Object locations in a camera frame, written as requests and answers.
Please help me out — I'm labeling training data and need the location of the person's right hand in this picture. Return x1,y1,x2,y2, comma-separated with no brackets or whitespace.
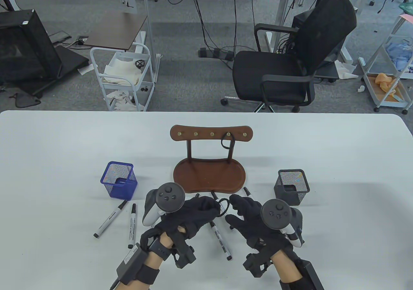
225,194,291,253

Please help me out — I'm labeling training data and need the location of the person's left hand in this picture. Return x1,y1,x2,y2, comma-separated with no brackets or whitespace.
155,197,220,239

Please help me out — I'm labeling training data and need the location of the group of white markers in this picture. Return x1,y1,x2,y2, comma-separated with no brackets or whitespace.
210,187,253,261

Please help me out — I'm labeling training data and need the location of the person's left forearm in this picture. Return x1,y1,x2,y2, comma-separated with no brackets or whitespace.
115,232,177,290

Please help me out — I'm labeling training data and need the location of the person's right forearm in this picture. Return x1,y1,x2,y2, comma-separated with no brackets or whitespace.
269,250,310,290

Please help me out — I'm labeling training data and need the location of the grey white handheld controller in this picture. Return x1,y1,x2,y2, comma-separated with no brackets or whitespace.
260,199,304,248
142,182,186,228

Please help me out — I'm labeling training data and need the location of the brown wooden hook rack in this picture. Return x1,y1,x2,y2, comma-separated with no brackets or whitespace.
170,125,254,194

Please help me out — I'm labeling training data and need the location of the black mesh pen holder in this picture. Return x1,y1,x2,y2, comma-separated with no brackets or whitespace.
274,169,310,206

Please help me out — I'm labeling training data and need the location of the black labelled battery box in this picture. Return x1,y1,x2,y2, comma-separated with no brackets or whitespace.
116,243,149,286

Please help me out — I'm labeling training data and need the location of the blue mesh pen holder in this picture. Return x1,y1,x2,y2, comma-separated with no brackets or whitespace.
100,161,138,201

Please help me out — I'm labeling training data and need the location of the white round-railed utility cart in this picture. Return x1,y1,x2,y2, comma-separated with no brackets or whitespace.
90,43,161,112

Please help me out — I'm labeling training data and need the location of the black mesh office chair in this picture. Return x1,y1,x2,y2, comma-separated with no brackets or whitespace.
221,0,358,113

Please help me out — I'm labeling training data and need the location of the black power strip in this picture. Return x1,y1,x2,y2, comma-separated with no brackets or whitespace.
198,47,235,62

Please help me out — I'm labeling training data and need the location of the white cloth bag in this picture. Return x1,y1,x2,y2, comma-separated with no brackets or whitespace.
104,58,143,86

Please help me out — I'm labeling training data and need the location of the crumpled white paper sheet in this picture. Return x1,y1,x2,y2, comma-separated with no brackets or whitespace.
334,60,359,80

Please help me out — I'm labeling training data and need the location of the white cart with wooden shelves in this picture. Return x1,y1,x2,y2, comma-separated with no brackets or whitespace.
358,14,413,114

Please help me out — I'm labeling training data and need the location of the orange cloth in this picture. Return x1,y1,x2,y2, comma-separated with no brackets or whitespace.
374,73,401,97

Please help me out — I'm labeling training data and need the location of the brown top side table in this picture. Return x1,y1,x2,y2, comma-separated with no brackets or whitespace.
83,12,148,51

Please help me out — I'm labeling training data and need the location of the black computer tower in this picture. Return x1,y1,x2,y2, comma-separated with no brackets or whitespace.
292,11,312,56

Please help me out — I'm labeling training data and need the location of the blue cloth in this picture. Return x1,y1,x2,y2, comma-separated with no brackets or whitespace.
386,41,413,73

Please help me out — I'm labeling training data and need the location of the black equipment case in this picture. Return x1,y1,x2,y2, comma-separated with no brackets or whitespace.
0,9,90,99

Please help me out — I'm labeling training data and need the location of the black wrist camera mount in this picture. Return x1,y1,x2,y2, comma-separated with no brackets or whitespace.
173,233,196,269
243,245,275,278

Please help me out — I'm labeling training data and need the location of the black hanging cable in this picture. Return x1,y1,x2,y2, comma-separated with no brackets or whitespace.
189,0,215,53
231,0,255,53

